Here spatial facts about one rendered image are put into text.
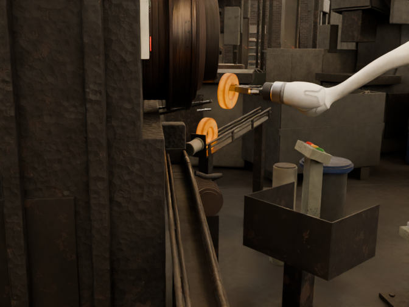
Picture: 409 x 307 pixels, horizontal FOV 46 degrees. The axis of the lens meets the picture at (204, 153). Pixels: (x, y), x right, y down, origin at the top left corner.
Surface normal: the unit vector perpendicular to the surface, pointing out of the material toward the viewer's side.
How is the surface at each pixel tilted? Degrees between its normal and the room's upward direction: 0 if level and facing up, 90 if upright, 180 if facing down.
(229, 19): 90
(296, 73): 90
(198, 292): 6
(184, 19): 77
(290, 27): 90
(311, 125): 90
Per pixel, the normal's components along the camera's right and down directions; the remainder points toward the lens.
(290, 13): 0.11, 0.22
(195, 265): 0.02, -0.95
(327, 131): 0.37, 0.20
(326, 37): -0.89, 0.09
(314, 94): -0.22, -0.12
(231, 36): -0.13, 0.21
